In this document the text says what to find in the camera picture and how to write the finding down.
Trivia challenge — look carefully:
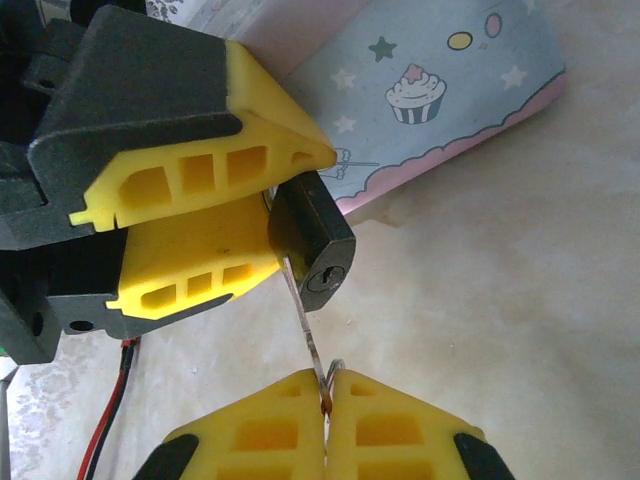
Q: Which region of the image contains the red and black wire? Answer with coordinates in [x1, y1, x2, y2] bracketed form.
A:
[74, 336, 145, 480]

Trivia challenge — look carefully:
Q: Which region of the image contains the dark metal padlock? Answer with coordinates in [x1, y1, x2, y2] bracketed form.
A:
[267, 172, 358, 314]

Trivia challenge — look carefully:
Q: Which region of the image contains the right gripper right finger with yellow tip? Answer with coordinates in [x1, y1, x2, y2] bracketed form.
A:
[324, 368, 516, 480]

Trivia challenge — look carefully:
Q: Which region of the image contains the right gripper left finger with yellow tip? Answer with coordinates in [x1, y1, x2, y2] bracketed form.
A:
[134, 368, 329, 480]

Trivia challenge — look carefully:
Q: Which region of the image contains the silver key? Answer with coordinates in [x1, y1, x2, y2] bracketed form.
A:
[281, 254, 335, 419]

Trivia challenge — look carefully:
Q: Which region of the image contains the pastel cupcake print card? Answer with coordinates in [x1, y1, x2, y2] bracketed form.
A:
[184, 0, 569, 217]

